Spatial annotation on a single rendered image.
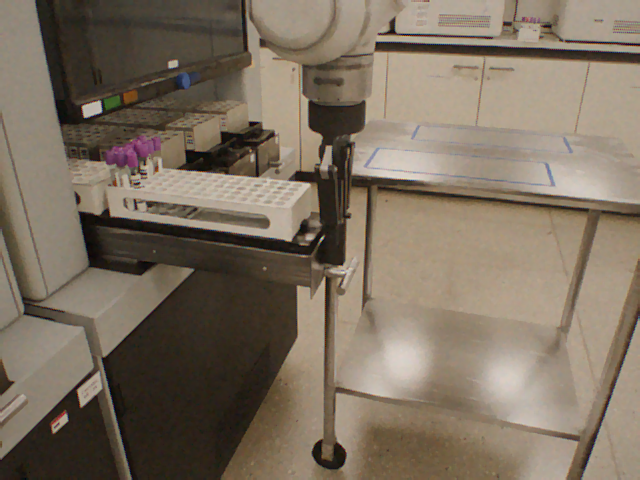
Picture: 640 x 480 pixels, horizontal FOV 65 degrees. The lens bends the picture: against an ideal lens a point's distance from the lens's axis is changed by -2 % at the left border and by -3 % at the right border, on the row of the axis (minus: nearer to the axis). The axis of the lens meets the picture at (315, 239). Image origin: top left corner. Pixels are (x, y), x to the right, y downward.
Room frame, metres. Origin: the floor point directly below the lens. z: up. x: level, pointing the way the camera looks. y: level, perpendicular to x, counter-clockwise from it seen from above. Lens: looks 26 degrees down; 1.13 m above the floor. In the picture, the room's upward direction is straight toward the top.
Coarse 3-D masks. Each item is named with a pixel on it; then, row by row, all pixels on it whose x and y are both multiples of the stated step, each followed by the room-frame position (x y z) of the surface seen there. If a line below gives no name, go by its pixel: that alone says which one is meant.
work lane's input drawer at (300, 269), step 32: (96, 224) 0.71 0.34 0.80; (128, 224) 0.70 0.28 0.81; (160, 224) 0.69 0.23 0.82; (320, 224) 0.69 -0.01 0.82; (128, 256) 0.69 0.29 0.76; (160, 256) 0.67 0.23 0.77; (192, 256) 0.66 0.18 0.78; (224, 256) 0.64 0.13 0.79; (256, 256) 0.63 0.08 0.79; (288, 256) 0.61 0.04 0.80; (320, 256) 0.65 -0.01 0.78; (352, 256) 0.71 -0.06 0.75
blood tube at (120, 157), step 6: (120, 150) 0.72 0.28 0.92; (120, 156) 0.71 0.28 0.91; (120, 162) 0.71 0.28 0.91; (126, 162) 0.71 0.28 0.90; (120, 168) 0.71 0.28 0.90; (126, 168) 0.71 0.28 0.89; (120, 174) 0.71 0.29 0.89; (126, 174) 0.71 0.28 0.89; (126, 180) 0.71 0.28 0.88; (126, 186) 0.71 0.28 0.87; (126, 198) 0.71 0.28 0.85; (132, 198) 0.71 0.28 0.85; (132, 204) 0.71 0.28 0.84; (132, 210) 0.71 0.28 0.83
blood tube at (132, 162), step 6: (126, 156) 0.70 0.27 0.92; (132, 156) 0.70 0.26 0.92; (132, 162) 0.70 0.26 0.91; (132, 168) 0.70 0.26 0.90; (132, 174) 0.70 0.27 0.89; (138, 174) 0.71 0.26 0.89; (132, 180) 0.71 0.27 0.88; (138, 180) 0.71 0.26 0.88; (138, 186) 0.71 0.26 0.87; (138, 204) 0.71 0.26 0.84; (144, 204) 0.71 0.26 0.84; (144, 210) 0.71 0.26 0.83
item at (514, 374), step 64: (384, 128) 1.24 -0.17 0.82; (448, 128) 1.24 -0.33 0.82; (448, 192) 0.85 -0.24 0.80; (512, 192) 0.82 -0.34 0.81; (576, 192) 0.81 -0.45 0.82; (384, 320) 1.20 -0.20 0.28; (448, 320) 1.20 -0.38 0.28; (512, 320) 1.20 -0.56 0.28; (384, 384) 0.94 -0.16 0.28; (448, 384) 0.94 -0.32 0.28; (512, 384) 0.94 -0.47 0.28; (320, 448) 0.93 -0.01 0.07; (576, 448) 0.77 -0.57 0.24
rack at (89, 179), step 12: (72, 168) 0.80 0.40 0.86; (84, 168) 0.81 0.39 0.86; (96, 168) 0.81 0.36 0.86; (72, 180) 0.74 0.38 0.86; (84, 180) 0.75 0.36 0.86; (96, 180) 0.74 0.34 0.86; (108, 180) 0.76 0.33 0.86; (84, 192) 0.73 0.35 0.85; (96, 192) 0.73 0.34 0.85; (84, 204) 0.73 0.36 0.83; (96, 204) 0.73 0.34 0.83
